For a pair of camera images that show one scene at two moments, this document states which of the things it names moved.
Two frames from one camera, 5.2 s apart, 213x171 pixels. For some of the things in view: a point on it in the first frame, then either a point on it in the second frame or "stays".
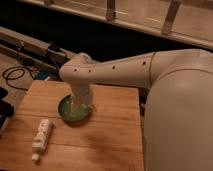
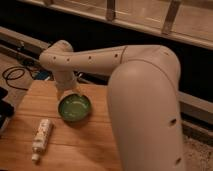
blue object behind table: x=42 y=75 stays
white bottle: x=41 y=138 stays
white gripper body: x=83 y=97 to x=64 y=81
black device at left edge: x=7 y=108 stays
